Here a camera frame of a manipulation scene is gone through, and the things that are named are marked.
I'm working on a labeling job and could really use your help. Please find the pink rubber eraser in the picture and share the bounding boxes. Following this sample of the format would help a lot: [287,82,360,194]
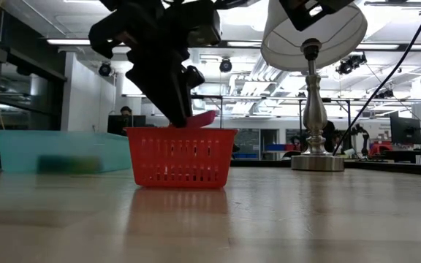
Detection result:
[169,110,218,129]

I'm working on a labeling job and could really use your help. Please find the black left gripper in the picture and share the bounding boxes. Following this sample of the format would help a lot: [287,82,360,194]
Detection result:
[88,0,193,128]

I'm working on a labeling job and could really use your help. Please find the red background equipment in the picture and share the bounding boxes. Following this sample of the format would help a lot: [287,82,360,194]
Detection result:
[371,140,392,156]

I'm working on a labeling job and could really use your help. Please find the green translucent plastic tray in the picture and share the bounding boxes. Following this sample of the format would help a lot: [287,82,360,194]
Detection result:
[0,130,133,174]

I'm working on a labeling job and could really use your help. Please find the silver table lamp white shade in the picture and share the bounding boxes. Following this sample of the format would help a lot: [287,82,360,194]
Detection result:
[260,0,368,172]

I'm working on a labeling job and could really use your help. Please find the black ceiling spotlight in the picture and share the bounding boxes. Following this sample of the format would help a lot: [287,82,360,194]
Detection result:
[373,88,395,99]
[98,61,113,77]
[219,57,233,74]

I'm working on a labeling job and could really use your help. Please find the black background table frame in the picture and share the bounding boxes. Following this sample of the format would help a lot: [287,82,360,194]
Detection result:
[191,94,353,129]

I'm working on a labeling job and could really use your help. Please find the green yellow crayon box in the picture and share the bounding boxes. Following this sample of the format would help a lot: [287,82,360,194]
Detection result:
[37,155,102,175]

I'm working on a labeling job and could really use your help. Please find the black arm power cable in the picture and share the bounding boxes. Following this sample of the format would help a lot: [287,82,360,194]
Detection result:
[333,0,421,156]

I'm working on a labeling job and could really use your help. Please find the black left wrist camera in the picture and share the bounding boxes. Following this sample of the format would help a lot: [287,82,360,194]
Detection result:
[173,0,222,47]

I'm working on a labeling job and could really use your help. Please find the black computer monitor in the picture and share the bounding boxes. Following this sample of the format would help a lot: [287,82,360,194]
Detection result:
[390,115,421,145]

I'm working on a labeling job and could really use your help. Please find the fluorescent ceiling light strip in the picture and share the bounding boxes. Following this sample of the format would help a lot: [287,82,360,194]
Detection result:
[45,39,262,47]
[356,42,421,51]

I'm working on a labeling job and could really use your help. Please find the black ceiling camera rig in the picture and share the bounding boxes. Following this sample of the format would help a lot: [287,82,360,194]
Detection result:
[336,53,368,75]

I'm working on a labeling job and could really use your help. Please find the person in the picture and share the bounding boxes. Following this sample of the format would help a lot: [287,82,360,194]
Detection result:
[322,120,344,154]
[118,105,135,137]

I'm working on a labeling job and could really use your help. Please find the red plastic basket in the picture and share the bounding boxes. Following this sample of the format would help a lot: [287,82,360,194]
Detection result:
[126,127,239,190]

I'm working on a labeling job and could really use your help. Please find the black desk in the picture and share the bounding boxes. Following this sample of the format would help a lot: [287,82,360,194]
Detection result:
[384,148,421,164]

